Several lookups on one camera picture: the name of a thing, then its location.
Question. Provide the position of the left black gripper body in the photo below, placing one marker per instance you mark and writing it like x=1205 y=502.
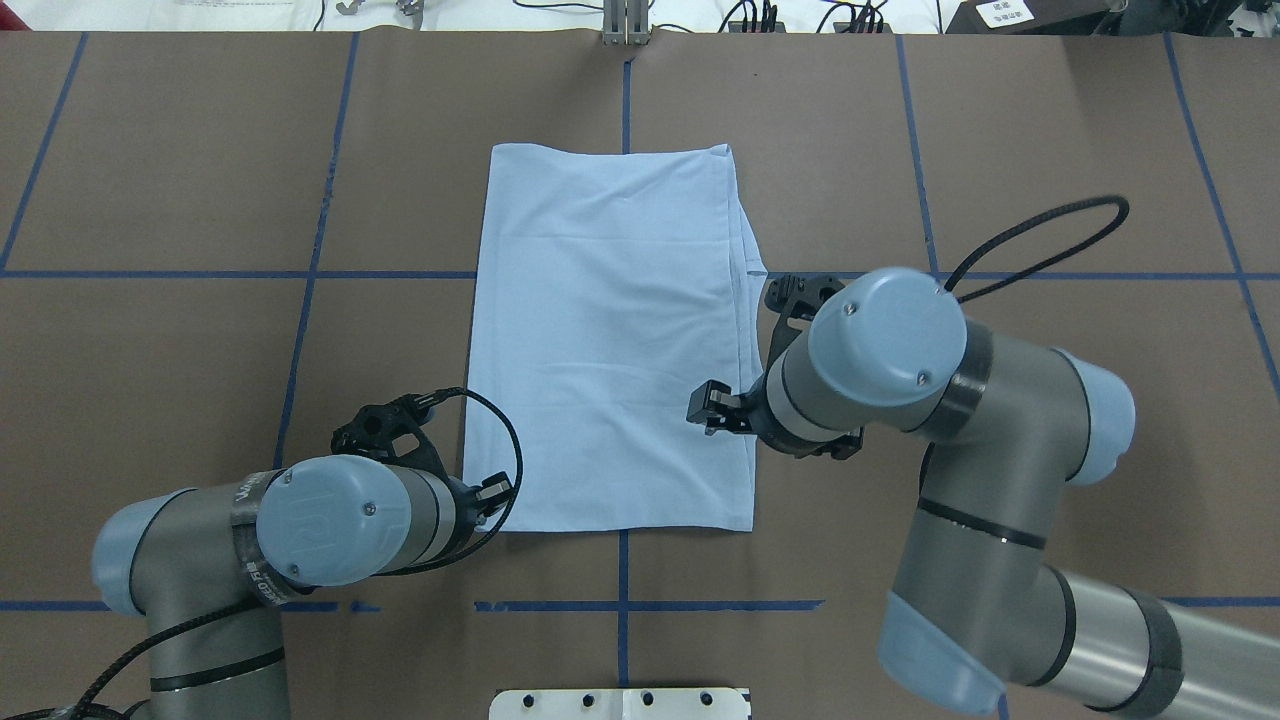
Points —
x=467 y=496

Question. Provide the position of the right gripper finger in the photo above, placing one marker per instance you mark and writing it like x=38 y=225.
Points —
x=715 y=408

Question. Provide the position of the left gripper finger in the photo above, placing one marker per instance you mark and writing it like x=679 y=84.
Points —
x=493 y=495

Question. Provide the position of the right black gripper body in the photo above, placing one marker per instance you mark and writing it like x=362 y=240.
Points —
x=751 y=411

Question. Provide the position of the light blue t-shirt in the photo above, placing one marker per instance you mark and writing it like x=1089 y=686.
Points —
x=609 y=287

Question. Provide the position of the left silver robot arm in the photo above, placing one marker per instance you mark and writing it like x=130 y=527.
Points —
x=210 y=569

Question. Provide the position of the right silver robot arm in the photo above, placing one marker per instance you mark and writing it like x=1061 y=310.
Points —
x=1010 y=425

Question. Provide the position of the black box with label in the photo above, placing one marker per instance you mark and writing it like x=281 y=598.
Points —
x=1054 y=18

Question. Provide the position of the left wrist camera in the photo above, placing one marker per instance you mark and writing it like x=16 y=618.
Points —
x=392 y=433

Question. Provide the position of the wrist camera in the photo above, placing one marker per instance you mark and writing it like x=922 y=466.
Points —
x=392 y=433
x=798 y=298

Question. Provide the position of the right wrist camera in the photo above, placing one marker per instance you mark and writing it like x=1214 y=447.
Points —
x=798 y=298

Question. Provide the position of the aluminium frame post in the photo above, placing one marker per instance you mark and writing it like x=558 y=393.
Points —
x=626 y=23

